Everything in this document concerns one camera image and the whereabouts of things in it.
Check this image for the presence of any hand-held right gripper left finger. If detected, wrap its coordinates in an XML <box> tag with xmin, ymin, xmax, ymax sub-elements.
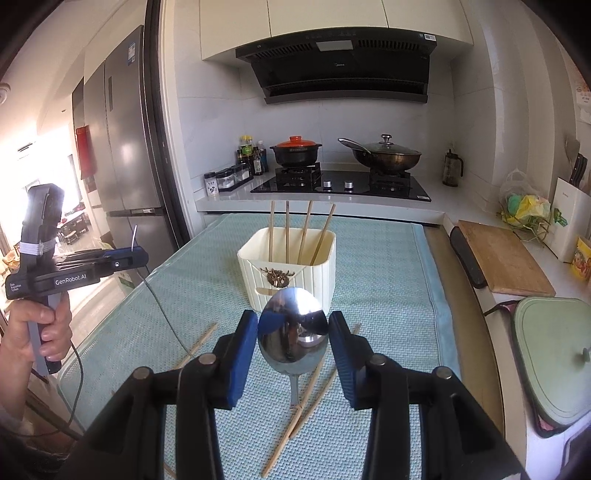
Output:
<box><xmin>78</xmin><ymin>310</ymin><xmax>259</xmax><ymax>480</ymax></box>

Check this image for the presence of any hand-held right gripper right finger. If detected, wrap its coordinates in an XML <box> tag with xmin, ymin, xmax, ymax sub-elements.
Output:
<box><xmin>328</xmin><ymin>311</ymin><xmax>527</xmax><ymax>480</ymax></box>

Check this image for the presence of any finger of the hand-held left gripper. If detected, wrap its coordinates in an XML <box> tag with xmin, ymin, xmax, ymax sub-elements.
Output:
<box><xmin>54</xmin><ymin>264</ymin><xmax>148</xmax><ymax>283</ymax></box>
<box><xmin>54</xmin><ymin>247</ymin><xmax>149</xmax><ymax>267</ymax></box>

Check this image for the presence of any metal spoon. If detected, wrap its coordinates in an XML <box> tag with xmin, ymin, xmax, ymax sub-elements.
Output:
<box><xmin>257</xmin><ymin>286</ymin><xmax>330</xmax><ymax>409</ymax></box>

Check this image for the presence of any cream ribbed utensil holder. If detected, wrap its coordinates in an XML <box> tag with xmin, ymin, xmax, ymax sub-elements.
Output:
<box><xmin>237</xmin><ymin>227</ymin><xmax>337</xmax><ymax>315</ymax></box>

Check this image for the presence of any pile of wooden chopsticks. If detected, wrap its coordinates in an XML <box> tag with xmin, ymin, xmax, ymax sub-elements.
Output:
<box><xmin>172</xmin><ymin>200</ymin><xmax>362</xmax><ymax>479</ymax></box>

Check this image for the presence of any person's left forearm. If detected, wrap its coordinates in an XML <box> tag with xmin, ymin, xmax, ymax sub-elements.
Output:
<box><xmin>0</xmin><ymin>342</ymin><xmax>35</xmax><ymax>418</ymax></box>

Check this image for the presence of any person's left hand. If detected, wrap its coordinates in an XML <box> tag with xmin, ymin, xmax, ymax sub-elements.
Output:
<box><xmin>0</xmin><ymin>292</ymin><xmax>74</xmax><ymax>363</ymax></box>

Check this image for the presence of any light blue table mat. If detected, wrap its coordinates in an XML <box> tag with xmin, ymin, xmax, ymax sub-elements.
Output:
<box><xmin>58</xmin><ymin>213</ymin><xmax>460</xmax><ymax>480</ymax></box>

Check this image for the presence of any grey refrigerator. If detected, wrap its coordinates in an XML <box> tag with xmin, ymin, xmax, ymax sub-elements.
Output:
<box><xmin>83</xmin><ymin>25</ymin><xmax>167</xmax><ymax>291</ymax></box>

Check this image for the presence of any rack of spice jars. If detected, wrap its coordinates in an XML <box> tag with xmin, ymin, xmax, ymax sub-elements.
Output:
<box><xmin>215</xmin><ymin>164</ymin><xmax>252</xmax><ymax>192</ymax></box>

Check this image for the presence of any black oblong object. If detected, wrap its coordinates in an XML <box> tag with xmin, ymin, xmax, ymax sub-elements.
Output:
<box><xmin>449</xmin><ymin>226</ymin><xmax>488</xmax><ymax>289</ymax></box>

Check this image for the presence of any black gas stove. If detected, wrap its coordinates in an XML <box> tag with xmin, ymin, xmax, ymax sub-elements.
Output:
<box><xmin>250</xmin><ymin>167</ymin><xmax>432</xmax><ymax>202</ymax></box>

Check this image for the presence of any wooden cutting board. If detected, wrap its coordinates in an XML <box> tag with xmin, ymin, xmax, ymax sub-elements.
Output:
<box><xmin>457</xmin><ymin>220</ymin><xmax>556</xmax><ymax>297</ymax></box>

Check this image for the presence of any black clay pot red lid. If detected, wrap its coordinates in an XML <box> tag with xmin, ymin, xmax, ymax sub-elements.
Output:
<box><xmin>269</xmin><ymin>135</ymin><xmax>325</xmax><ymax>168</ymax></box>

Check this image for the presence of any wok with glass lid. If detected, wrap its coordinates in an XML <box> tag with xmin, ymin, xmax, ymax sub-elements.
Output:
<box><xmin>338</xmin><ymin>134</ymin><xmax>422</xmax><ymax>175</ymax></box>

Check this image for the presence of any green lidded electric pan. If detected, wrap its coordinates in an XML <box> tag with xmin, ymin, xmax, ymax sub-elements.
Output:
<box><xmin>510</xmin><ymin>296</ymin><xmax>591</xmax><ymax>435</ymax></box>

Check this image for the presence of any dark glass pitcher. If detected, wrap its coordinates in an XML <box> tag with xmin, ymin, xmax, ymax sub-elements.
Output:
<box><xmin>442</xmin><ymin>148</ymin><xmax>464</xmax><ymax>188</ymax></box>

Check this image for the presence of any plastic bag with produce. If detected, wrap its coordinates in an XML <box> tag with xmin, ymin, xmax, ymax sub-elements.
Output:
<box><xmin>498</xmin><ymin>168</ymin><xmax>566</xmax><ymax>245</ymax></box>

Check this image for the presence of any yellow printed cup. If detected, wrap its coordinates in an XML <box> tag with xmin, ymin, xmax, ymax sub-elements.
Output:
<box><xmin>571</xmin><ymin>237</ymin><xmax>591</xmax><ymax>282</ymax></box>

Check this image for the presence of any white knife block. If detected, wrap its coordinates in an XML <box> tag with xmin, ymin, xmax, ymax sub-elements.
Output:
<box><xmin>551</xmin><ymin>138</ymin><xmax>591</xmax><ymax>264</ymax></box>

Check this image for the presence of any black range hood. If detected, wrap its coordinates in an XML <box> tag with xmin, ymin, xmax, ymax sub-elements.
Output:
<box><xmin>235</xmin><ymin>31</ymin><xmax>438</xmax><ymax>106</ymax></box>

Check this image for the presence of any hanging printed paper bag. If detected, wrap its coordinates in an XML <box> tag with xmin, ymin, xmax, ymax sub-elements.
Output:
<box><xmin>570</xmin><ymin>69</ymin><xmax>591</xmax><ymax>125</ymax></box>

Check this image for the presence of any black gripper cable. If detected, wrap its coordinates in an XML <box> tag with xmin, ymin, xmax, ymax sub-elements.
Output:
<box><xmin>18</xmin><ymin>353</ymin><xmax>85</xmax><ymax>438</ymax></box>

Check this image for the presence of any white wall cabinet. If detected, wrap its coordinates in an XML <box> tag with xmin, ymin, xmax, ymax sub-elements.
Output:
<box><xmin>199</xmin><ymin>0</ymin><xmax>475</xmax><ymax>62</ymax></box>

